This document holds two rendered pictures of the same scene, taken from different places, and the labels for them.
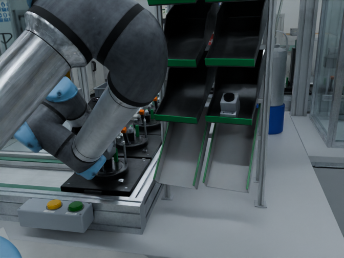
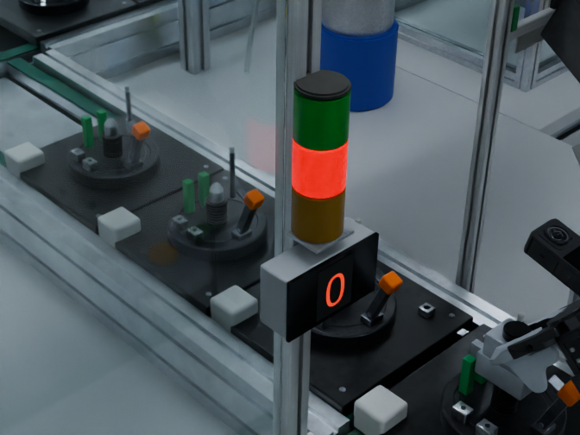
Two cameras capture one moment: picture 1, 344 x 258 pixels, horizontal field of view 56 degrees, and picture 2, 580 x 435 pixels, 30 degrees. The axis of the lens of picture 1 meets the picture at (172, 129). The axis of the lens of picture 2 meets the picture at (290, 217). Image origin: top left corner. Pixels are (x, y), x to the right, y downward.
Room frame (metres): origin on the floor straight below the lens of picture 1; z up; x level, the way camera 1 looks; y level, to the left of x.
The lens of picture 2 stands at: (0.74, 1.11, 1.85)
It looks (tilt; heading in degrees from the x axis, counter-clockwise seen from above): 34 degrees down; 303
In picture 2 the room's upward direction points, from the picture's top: 1 degrees clockwise
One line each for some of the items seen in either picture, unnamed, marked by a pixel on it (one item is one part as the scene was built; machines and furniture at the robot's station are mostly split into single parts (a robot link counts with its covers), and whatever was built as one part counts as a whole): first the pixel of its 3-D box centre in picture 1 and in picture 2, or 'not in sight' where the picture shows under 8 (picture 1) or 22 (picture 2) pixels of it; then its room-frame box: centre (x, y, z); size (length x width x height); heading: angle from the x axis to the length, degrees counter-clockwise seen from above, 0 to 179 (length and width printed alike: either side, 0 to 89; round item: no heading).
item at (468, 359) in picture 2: not in sight; (467, 375); (1.07, 0.23, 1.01); 0.01 x 0.01 x 0.05; 77
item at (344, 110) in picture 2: not in sight; (321, 113); (1.18, 0.39, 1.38); 0.05 x 0.05 x 0.05
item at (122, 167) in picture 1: (108, 169); (502, 412); (1.02, 0.23, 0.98); 0.14 x 0.14 x 0.02
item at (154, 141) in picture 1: (131, 134); (341, 286); (1.27, 0.17, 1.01); 0.24 x 0.24 x 0.13; 77
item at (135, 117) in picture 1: (147, 117); not in sight; (1.51, 0.12, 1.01); 0.24 x 0.24 x 0.13; 77
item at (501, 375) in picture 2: (107, 145); (505, 349); (1.03, 0.23, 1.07); 0.08 x 0.04 x 0.07; 167
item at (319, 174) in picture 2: not in sight; (319, 161); (1.18, 0.39, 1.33); 0.05 x 0.05 x 0.05
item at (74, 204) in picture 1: (76, 207); not in sight; (0.82, 0.29, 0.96); 0.04 x 0.04 x 0.02
